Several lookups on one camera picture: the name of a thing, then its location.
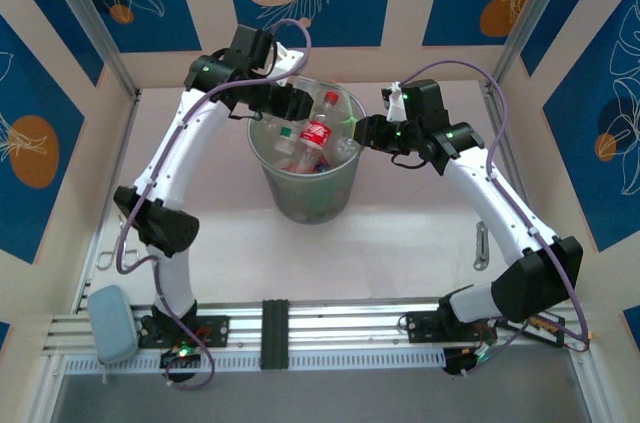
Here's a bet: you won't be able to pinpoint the cola bottle with red label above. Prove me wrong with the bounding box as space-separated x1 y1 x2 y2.
292 91 341 174

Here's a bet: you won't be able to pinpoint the clear bottle with green label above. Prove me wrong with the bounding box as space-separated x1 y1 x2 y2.
273 125 304 157

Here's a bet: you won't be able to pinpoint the translucent grey plastic bin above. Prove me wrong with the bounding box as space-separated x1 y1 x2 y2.
247 76 369 224

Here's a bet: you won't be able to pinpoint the silver metal tongs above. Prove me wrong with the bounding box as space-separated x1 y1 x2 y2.
96 215 141 272

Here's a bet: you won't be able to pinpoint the right controller board with light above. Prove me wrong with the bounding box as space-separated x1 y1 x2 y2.
442 347 494 377

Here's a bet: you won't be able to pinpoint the controller board with light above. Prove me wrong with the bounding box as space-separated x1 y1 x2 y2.
159 347 201 369
442 347 494 377

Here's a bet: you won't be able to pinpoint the black power distribution board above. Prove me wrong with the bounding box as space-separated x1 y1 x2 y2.
504 312 566 347

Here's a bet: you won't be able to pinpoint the left controller board with light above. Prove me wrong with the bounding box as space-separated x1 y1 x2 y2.
159 347 201 369

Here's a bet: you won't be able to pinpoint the blue-grey soft case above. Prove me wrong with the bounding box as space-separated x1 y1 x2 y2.
87 285 139 365

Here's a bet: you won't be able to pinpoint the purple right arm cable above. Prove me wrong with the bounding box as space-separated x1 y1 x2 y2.
402 59 591 379

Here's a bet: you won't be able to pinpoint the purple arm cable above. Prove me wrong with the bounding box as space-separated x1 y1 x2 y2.
115 18 312 390
402 59 591 379

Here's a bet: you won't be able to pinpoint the aluminium table side rail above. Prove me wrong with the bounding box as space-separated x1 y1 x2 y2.
482 85 561 302
72 92 142 314

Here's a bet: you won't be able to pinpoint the aluminium corner post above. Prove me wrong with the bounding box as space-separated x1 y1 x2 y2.
487 0 584 94
37 0 140 99

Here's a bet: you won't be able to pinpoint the aluminium frame rail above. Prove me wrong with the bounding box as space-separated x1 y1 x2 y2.
42 297 601 362

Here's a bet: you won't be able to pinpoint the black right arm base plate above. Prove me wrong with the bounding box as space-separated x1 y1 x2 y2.
404 310 496 344

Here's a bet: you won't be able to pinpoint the black rail bracket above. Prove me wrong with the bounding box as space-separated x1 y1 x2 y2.
260 298 290 371

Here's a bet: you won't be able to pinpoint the white slotted cable duct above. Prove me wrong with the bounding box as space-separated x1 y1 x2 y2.
64 348 446 375

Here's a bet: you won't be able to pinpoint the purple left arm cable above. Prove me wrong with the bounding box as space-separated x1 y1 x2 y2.
115 18 312 390

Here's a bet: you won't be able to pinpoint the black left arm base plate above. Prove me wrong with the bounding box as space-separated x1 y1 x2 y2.
137 315 231 349

